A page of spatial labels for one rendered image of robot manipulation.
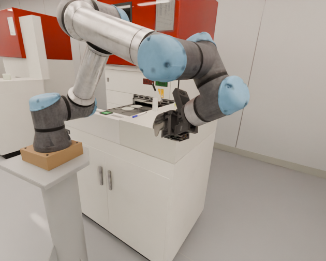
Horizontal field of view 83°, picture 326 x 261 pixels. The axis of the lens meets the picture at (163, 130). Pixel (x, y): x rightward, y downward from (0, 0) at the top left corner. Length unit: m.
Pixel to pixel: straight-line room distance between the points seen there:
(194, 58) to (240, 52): 2.49
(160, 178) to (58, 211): 0.51
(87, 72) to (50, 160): 0.39
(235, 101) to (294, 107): 2.43
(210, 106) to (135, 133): 0.59
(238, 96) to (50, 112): 0.72
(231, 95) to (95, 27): 0.32
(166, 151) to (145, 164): 0.17
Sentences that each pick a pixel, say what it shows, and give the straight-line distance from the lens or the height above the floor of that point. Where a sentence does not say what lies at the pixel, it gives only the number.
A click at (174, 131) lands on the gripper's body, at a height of 1.07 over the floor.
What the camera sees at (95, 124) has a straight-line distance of 1.17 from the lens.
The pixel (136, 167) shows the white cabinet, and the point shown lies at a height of 0.72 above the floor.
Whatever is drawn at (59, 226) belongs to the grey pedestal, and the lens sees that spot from 1.14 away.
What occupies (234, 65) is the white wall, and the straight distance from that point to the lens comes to 2.86.
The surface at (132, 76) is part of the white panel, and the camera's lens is 1.75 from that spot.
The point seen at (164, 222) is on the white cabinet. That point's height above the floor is 0.45.
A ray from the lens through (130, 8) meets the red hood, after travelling 1.72.
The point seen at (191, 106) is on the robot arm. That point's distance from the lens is 0.48.
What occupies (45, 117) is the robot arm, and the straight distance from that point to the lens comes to 0.89.
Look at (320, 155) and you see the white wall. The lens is 3.01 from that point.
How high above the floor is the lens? 1.26
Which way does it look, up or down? 20 degrees down
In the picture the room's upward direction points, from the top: 3 degrees clockwise
